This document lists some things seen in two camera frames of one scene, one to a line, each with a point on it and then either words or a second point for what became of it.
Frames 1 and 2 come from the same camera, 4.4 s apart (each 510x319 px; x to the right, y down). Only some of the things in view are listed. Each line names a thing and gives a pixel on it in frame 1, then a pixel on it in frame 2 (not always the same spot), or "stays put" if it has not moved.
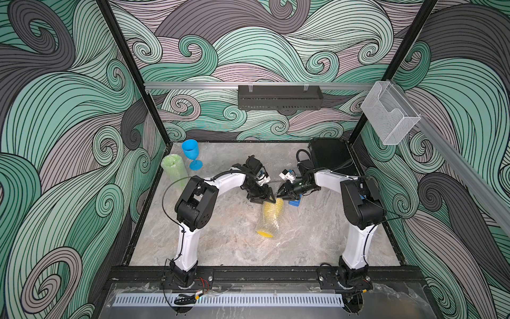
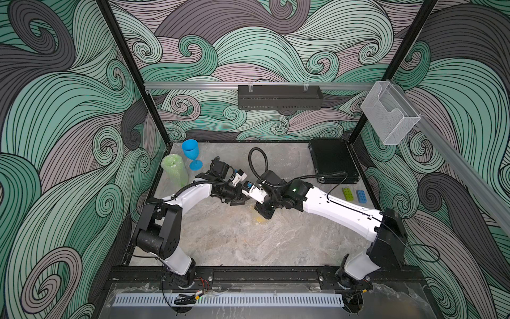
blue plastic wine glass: (191, 150) stays put
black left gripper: (264, 196) → (238, 198)
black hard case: (332, 154) stays put
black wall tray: (278, 98) stays put
